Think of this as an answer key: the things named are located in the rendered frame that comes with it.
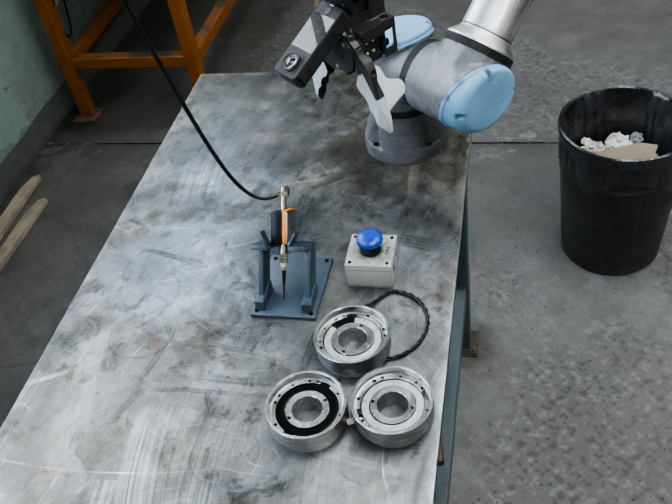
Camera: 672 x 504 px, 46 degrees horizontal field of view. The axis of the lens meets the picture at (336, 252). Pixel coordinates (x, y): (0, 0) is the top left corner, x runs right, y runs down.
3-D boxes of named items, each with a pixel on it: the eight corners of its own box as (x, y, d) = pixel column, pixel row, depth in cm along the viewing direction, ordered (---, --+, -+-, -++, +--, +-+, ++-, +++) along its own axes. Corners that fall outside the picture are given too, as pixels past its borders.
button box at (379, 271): (394, 288, 119) (391, 265, 115) (347, 286, 120) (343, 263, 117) (400, 251, 124) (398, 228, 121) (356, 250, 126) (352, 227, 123)
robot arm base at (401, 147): (372, 117, 153) (366, 71, 146) (451, 116, 149) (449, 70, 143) (359, 164, 142) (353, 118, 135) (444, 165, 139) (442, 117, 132)
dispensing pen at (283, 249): (270, 302, 115) (269, 186, 113) (279, 296, 119) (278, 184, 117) (284, 302, 115) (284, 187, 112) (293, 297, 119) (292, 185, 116)
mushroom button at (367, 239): (383, 269, 118) (380, 244, 115) (357, 268, 119) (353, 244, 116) (387, 250, 121) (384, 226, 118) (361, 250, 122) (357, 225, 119)
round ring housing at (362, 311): (394, 378, 106) (392, 359, 104) (317, 385, 107) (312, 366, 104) (390, 320, 114) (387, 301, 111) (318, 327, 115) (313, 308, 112)
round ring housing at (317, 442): (321, 470, 98) (316, 452, 95) (254, 436, 103) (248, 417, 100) (365, 408, 104) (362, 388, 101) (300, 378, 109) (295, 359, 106)
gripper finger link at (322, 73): (345, 85, 121) (363, 51, 112) (315, 102, 118) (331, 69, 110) (332, 69, 121) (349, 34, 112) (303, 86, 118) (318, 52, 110)
